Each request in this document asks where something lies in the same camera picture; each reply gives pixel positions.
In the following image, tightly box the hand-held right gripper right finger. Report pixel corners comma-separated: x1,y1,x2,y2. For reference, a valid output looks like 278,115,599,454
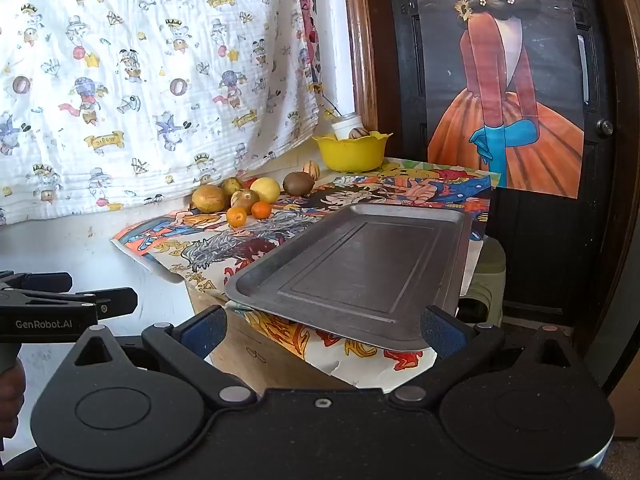
388,305,577,407

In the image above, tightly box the white cartoon printed blanket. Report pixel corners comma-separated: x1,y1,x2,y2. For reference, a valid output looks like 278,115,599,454
0,0,327,227

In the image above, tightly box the brown kiwi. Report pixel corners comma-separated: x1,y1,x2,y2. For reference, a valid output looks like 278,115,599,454
282,171,316,196

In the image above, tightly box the person's left hand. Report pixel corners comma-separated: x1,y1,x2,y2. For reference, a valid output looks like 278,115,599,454
0,359,27,440

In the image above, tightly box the yellow plastic bowl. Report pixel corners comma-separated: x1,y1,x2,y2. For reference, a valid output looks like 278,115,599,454
312,131,394,173

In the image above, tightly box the wall poster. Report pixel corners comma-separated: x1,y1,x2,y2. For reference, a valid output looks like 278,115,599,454
414,0,587,201

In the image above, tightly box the cartoon printed table cover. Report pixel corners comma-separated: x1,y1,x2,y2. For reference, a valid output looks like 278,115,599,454
111,157,501,394

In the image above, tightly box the green plastic stool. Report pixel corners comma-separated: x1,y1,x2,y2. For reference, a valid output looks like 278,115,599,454
457,237,507,327

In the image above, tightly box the small brown round fruit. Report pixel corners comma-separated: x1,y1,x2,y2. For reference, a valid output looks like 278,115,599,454
231,189,261,215

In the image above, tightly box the bright yellow round fruit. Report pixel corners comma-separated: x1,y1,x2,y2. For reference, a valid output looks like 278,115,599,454
250,177,282,205

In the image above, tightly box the white jar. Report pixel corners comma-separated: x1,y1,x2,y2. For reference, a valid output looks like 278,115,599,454
331,114,364,141

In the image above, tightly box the black door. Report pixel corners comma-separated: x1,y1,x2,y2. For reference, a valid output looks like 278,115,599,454
385,0,618,361

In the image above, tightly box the yellow flower twig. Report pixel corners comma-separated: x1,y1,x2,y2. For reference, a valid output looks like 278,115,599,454
315,82,347,122

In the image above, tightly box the red cartoon wall sticker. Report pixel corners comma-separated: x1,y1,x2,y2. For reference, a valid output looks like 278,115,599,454
297,0,322,95

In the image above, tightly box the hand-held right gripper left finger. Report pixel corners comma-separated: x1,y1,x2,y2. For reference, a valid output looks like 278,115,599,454
62,305,258,409

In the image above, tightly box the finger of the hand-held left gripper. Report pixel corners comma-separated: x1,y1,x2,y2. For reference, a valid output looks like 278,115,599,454
0,287,139,317
0,270,74,293

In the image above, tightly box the large yellow-brown mango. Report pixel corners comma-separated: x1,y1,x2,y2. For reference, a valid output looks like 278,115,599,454
191,185,232,214

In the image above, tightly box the metal tray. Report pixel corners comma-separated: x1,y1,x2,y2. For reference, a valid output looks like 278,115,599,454
224,203,474,352

